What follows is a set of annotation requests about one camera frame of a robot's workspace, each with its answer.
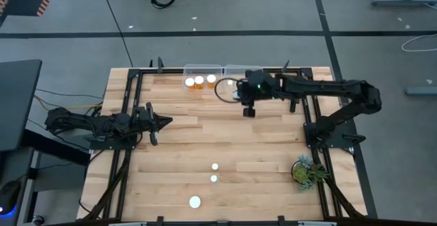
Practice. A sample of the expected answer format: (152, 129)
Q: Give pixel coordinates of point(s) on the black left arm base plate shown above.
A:
(102, 144)

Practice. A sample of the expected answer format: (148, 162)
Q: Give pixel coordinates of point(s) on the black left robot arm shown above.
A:
(85, 123)

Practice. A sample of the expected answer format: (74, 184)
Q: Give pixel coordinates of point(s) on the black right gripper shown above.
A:
(266, 89)

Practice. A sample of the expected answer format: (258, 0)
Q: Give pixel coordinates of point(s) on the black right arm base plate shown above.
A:
(338, 140)

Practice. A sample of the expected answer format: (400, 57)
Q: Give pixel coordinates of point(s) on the black computer mouse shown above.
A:
(9, 195)

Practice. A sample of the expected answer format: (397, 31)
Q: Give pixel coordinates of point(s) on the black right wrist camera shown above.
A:
(249, 112)

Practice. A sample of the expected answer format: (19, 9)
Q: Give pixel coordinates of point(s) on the dark grey desk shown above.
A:
(17, 103)

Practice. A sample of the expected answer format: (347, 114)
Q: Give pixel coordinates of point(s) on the slim orange pill bottle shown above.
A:
(214, 166)

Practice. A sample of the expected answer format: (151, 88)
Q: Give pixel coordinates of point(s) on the black caster wheel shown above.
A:
(37, 220)

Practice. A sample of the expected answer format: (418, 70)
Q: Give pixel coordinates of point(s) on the wide orange pill bottle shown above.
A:
(195, 202)

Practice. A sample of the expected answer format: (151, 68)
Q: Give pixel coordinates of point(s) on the clear plastic bin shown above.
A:
(235, 69)
(205, 69)

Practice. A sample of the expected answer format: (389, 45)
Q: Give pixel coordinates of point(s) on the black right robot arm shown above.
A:
(341, 87)

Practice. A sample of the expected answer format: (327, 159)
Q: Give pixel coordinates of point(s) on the black aluminium table frame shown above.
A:
(164, 71)

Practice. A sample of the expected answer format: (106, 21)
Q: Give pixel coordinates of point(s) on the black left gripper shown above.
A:
(143, 122)

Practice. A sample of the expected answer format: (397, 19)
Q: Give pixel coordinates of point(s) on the black desk crossbar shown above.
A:
(54, 147)

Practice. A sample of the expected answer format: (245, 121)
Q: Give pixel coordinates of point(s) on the potted succulent plant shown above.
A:
(302, 173)

